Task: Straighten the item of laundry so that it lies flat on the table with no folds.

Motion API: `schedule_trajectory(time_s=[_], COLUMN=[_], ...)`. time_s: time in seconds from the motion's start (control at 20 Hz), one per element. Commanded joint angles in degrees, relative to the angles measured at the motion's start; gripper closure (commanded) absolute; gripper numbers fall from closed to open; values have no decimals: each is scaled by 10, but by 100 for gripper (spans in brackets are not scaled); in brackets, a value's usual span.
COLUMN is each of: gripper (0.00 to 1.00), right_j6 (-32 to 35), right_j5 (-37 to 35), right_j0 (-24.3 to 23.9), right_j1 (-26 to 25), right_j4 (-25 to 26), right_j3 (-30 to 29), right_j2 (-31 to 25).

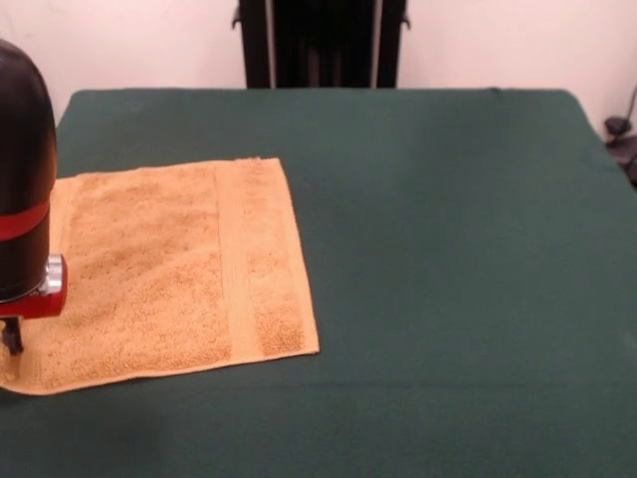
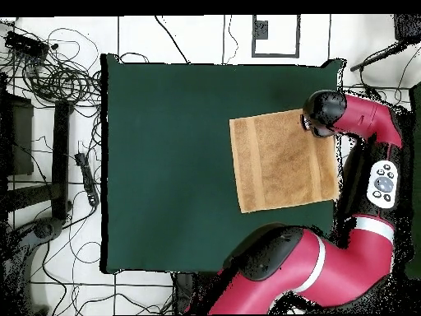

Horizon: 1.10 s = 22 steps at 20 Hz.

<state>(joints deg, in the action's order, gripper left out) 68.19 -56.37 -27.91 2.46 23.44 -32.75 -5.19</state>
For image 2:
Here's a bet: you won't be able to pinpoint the dark green table cloth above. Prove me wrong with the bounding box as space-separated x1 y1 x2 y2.
99 53 345 276

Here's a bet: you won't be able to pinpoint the black tripod rod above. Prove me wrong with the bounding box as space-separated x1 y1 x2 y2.
349 41 410 72

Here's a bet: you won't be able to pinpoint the long black bar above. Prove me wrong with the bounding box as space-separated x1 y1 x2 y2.
51 100 72 221

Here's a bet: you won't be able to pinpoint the grey square frame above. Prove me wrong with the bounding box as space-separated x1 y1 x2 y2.
251 14 301 59

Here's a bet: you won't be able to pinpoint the black chair base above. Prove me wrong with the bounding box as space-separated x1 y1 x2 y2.
2 216 65 316

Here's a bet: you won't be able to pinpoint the black speckled box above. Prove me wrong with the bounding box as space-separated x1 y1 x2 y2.
393 13 421 44

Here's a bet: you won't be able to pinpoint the tangled black cables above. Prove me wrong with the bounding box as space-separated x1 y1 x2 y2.
0 27 103 109

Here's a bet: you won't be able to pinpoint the black flat box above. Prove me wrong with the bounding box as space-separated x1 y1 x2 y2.
0 93 35 176

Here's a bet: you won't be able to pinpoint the orange terry towel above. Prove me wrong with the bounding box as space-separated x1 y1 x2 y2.
229 108 340 214

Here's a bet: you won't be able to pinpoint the small black power strip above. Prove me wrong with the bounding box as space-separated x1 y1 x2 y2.
74 152 100 207

